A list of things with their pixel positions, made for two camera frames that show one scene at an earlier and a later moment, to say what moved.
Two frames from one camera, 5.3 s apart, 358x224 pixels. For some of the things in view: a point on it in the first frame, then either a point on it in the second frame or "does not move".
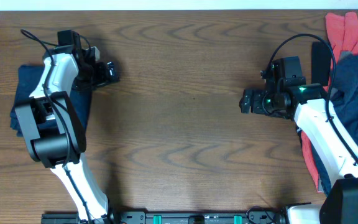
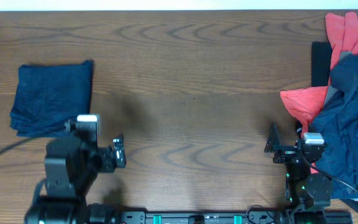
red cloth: [348, 34] does not move
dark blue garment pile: [355, 109] does not move
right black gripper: [257, 106] -> [273, 145]
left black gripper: [104, 78] -> [117, 158]
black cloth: [321, 63] does not move
